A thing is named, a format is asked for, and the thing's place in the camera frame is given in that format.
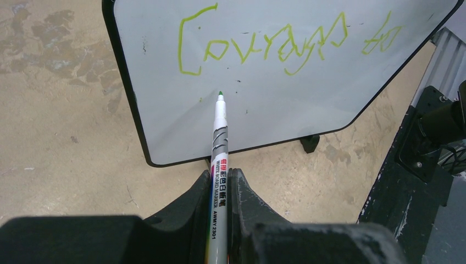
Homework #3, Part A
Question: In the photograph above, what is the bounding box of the black-framed whiteboard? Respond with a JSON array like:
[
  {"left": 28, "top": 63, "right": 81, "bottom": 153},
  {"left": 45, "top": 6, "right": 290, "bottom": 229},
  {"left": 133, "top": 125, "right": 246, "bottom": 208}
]
[{"left": 101, "top": 1, "right": 462, "bottom": 167}]

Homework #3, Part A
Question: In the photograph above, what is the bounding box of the white green whiteboard marker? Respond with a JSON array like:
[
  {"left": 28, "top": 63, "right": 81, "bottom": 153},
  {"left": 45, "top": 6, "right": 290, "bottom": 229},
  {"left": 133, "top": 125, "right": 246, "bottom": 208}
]
[{"left": 204, "top": 92, "right": 229, "bottom": 263}]

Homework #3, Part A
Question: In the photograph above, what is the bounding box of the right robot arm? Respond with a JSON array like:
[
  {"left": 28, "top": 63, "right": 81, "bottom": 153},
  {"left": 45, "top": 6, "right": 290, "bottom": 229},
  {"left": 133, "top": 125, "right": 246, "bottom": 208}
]
[{"left": 420, "top": 81, "right": 465, "bottom": 145}]

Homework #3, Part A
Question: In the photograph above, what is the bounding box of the black aluminium base frame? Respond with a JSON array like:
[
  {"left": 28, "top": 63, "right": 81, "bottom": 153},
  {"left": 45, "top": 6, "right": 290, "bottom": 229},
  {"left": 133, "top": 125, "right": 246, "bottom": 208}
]
[{"left": 358, "top": 27, "right": 465, "bottom": 263}]

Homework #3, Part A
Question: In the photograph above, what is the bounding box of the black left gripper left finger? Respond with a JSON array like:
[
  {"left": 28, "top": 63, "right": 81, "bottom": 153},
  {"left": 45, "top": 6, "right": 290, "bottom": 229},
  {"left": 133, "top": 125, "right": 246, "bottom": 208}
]
[{"left": 1, "top": 171, "right": 210, "bottom": 263}]

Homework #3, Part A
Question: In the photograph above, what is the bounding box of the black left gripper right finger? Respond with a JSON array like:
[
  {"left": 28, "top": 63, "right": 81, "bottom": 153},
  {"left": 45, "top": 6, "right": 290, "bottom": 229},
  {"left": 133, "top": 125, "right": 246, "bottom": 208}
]
[{"left": 228, "top": 168, "right": 407, "bottom": 263}]

